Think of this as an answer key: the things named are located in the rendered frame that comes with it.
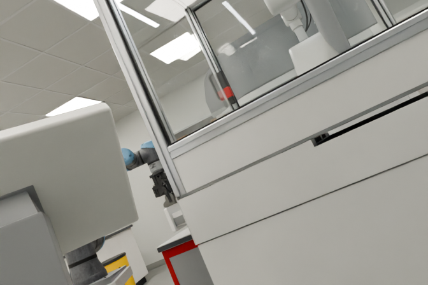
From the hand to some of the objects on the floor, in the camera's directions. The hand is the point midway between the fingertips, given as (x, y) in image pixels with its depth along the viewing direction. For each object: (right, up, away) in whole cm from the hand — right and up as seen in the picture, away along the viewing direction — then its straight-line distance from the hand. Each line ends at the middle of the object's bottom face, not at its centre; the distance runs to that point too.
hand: (178, 207), depth 158 cm
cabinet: (+102, -46, -45) cm, 121 cm away
